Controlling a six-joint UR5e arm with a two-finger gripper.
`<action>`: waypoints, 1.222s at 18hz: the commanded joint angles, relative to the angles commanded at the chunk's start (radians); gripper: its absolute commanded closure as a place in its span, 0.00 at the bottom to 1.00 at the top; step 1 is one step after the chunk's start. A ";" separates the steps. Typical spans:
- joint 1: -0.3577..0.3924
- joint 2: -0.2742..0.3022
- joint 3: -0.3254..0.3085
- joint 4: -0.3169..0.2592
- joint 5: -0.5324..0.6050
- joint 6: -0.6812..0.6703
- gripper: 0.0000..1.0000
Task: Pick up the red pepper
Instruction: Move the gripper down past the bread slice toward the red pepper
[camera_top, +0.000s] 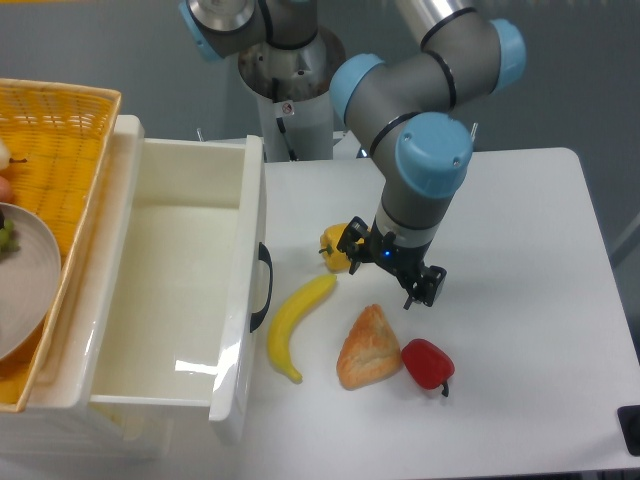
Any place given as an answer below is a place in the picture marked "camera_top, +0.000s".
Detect orange peach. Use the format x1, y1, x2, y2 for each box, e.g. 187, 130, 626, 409
0, 177, 14, 203

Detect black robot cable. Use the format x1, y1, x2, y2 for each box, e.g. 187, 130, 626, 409
271, 77, 300, 162

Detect yellow banana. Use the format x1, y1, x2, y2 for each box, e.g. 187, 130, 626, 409
266, 274, 337, 384

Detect green grapes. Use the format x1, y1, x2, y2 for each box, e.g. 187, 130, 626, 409
0, 218, 20, 253

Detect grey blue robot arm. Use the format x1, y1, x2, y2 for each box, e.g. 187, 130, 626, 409
179, 1, 526, 305

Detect triangular puff pastry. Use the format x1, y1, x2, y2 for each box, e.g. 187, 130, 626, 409
336, 304, 403, 390

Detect red bell pepper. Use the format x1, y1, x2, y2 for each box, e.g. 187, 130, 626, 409
401, 339, 455, 398

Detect white pear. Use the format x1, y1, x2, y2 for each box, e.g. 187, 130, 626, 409
0, 140, 27, 171

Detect yellow woven basket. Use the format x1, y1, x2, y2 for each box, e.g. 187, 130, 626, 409
1, 78, 121, 414

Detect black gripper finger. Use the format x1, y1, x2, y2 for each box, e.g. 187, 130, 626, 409
403, 264, 447, 310
337, 216, 369, 275

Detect white plastic drawer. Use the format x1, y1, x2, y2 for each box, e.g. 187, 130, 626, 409
92, 136, 266, 444

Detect black drawer handle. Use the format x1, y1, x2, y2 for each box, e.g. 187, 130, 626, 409
250, 242, 274, 332

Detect black object at table edge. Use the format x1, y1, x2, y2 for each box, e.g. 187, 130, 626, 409
617, 405, 640, 457

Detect yellow bell pepper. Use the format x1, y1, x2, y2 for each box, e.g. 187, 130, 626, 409
318, 223, 351, 273

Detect grey plate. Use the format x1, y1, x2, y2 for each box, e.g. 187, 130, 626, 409
1, 203, 62, 358

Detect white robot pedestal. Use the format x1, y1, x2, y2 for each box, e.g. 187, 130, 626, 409
238, 27, 346, 162

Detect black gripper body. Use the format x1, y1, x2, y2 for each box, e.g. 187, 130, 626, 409
365, 223, 431, 290

